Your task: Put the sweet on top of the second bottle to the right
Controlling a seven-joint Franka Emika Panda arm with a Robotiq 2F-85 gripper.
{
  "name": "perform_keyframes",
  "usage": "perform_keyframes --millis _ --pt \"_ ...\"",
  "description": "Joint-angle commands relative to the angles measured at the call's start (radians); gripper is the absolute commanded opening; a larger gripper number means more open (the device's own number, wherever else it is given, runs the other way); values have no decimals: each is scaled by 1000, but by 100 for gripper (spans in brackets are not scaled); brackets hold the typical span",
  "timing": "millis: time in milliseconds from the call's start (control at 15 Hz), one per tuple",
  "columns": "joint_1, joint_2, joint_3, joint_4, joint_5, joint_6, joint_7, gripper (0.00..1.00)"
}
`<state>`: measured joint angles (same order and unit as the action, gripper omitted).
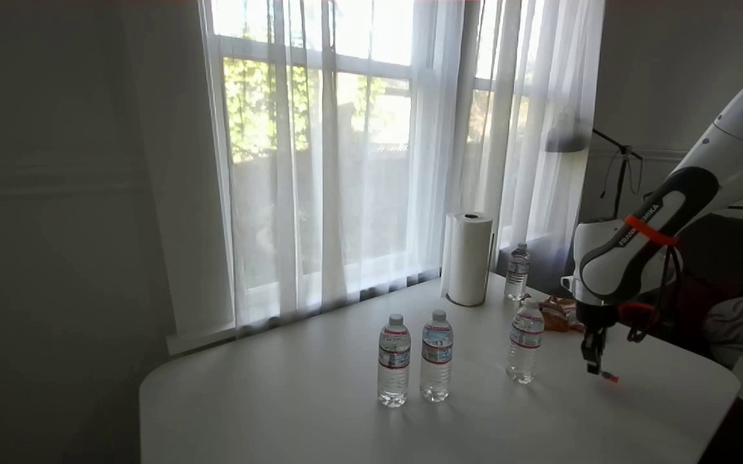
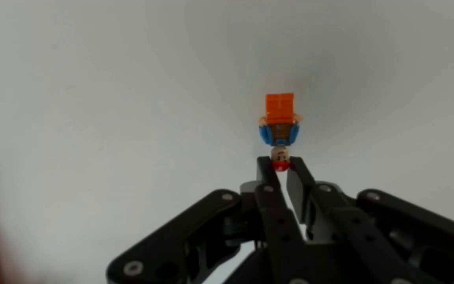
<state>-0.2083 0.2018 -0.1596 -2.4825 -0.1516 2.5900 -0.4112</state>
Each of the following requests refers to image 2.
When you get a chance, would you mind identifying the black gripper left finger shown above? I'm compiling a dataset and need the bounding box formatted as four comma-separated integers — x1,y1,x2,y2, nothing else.
105,157,318,284

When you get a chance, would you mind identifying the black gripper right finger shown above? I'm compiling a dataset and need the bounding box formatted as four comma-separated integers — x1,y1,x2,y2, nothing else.
286,157,454,284

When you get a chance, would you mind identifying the orange and blue sweet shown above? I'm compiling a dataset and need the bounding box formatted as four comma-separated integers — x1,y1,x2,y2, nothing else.
256,92,302,174

